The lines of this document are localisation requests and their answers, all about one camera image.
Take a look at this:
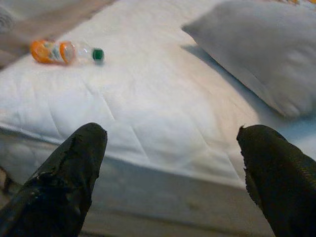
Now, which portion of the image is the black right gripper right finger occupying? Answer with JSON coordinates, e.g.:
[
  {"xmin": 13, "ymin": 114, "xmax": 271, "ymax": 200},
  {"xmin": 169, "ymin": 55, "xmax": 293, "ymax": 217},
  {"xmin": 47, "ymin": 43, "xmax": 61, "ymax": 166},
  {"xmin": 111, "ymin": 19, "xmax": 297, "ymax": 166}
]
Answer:
[{"xmin": 236, "ymin": 124, "xmax": 316, "ymax": 237}]

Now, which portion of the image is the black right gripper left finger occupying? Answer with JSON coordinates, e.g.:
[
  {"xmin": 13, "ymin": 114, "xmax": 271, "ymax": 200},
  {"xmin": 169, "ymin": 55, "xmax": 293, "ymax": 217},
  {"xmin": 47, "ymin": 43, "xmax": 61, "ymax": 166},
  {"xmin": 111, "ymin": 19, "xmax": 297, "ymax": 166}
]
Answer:
[{"xmin": 0, "ymin": 122, "xmax": 108, "ymax": 237}]

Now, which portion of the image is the grey pillow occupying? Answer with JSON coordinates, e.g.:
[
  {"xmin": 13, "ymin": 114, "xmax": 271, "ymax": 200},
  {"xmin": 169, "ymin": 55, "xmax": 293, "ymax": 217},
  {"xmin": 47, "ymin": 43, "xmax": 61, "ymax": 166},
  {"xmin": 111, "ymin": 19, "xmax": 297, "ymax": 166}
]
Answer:
[{"xmin": 181, "ymin": 0, "xmax": 316, "ymax": 120}]

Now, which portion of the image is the grey bed base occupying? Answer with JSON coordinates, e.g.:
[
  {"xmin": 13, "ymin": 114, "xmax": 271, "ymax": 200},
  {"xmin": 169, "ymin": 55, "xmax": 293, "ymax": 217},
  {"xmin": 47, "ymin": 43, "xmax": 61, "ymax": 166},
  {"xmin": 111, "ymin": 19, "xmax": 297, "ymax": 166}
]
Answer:
[{"xmin": 0, "ymin": 138, "xmax": 275, "ymax": 237}]

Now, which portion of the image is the white mattress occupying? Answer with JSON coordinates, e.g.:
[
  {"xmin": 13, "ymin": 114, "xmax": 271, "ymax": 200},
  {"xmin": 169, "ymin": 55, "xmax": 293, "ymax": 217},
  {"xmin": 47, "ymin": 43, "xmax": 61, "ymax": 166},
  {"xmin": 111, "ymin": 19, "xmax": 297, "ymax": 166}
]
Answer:
[{"xmin": 0, "ymin": 0, "xmax": 316, "ymax": 191}]

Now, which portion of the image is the clear bottle with orange label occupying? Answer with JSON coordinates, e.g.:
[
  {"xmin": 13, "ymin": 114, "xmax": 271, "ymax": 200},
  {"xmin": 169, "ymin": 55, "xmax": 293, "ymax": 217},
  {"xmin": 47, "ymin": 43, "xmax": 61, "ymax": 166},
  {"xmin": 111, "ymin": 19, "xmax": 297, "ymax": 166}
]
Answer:
[{"xmin": 30, "ymin": 39, "xmax": 106, "ymax": 67}]

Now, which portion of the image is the yellow cartoon egg quilt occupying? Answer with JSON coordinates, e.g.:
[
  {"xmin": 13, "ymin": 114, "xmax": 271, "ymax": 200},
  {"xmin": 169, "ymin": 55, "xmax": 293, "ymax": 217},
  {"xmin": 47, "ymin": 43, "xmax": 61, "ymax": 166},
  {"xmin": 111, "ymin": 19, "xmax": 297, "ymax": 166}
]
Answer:
[{"xmin": 271, "ymin": 0, "xmax": 316, "ymax": 7}]

